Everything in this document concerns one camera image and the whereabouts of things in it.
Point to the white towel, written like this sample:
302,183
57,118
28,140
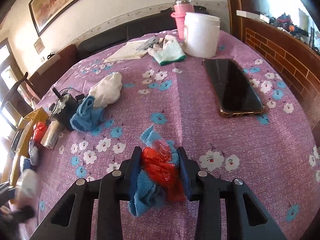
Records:
27,187

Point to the red plastic bag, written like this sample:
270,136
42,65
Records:
160,167
40,131

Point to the purple floral tablecloth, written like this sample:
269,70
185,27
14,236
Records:
175,92

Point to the red black toy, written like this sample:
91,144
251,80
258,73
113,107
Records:
286,20

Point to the black sofa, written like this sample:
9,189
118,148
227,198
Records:
105,40

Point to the blue white tissue pack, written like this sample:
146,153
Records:
33,152

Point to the wooden window frame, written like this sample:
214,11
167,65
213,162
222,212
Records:
233,5

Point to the white plastic tub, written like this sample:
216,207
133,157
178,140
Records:
201,35

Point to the brown armchair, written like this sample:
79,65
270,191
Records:
52,72

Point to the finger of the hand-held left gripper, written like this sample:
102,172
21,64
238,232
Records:
21,213
7,191

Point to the floral blue tissue pack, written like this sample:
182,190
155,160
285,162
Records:
25,163

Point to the white work glove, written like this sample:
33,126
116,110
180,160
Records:
170,52

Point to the cream facial tissue pack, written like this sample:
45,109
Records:
51,135

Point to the wall plaque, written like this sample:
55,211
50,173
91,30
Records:
39,45

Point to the black smartphone with gold case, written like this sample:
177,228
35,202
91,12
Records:
232,85

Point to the dark wooden chair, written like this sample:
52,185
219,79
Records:
17,86

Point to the yellow cardboard box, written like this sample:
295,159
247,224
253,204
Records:
37,115

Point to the white box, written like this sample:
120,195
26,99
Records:
247,14

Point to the silver blister pack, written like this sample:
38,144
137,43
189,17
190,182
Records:
151,42

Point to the white fuzzy cloth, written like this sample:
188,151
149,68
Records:
107,90

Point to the pink bottle with knit sleeve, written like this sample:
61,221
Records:
180,12

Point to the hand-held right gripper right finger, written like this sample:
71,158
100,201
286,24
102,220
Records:
186,177

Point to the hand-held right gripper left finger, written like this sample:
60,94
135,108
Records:
136,175

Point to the blue microfiber cloth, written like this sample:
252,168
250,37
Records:
145,192
86,116

